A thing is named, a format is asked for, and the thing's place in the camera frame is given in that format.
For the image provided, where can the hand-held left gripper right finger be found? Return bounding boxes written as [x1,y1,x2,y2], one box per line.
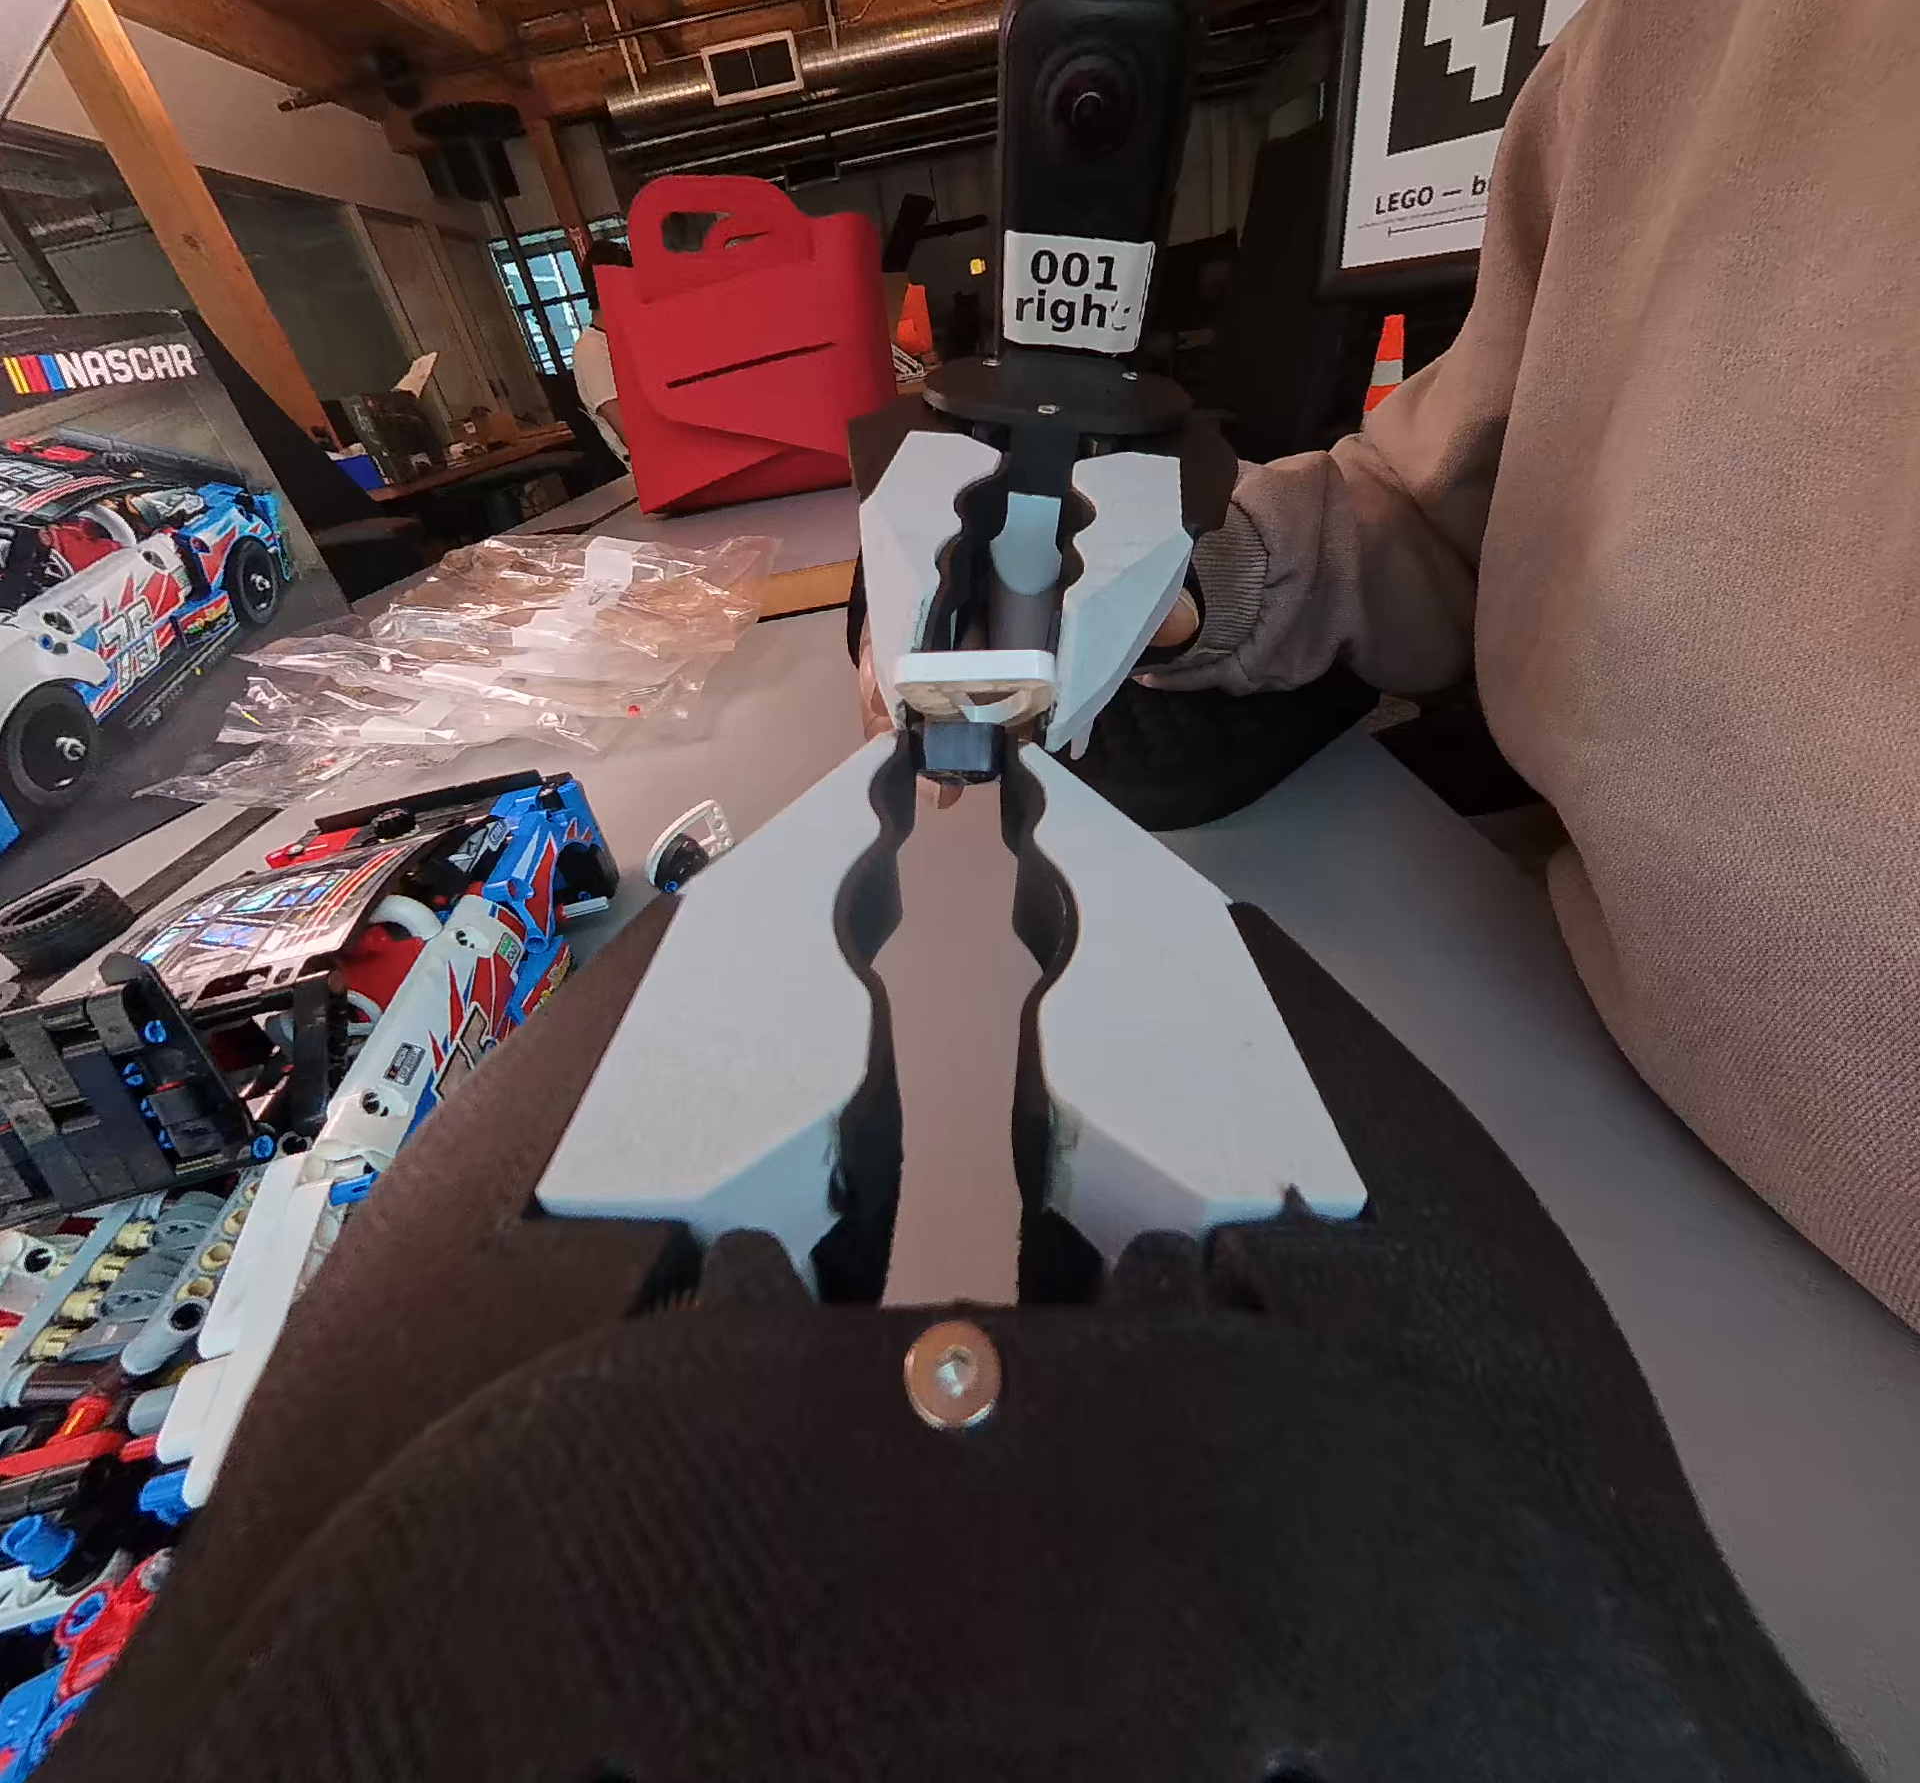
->
[1006,738,1368,1303]

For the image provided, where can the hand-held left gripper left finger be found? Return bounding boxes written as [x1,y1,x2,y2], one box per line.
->
[535,734,919,1303]

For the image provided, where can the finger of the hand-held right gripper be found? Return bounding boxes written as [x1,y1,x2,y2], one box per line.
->
[1043,452,1203,756]
[854,430,1009,706]

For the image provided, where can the white curved brick panel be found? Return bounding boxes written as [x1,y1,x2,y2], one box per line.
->
[649,799,737,898]
[893,654,1059,783]

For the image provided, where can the toy brick race car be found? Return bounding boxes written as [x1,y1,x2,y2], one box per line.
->
[0,766,618,1783]

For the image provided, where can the person's right forearm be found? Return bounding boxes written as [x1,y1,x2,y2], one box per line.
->
[1153,358,1516,696]

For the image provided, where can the grey desk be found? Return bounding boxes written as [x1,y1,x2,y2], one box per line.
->
[0,480,1920,1783]

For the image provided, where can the red felt bag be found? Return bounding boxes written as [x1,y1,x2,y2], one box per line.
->
[586,170,902,519]

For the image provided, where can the pile of clear plastic bags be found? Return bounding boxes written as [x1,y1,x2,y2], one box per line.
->
[210,530,784,811]

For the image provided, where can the white air vent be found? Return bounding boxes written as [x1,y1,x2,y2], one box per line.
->
[702,33,805,104]

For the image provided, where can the framed black white tag sign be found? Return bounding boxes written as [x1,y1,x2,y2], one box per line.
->
[1332,0,1658,302]

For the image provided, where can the black toy tyre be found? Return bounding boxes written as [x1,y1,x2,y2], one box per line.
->
[0,877,137,979]

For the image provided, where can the printed toy car box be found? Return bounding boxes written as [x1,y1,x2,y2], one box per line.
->
[0,307,354,861]

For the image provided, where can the wooden post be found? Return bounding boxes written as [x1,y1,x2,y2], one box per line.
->
[44,0,332,442]

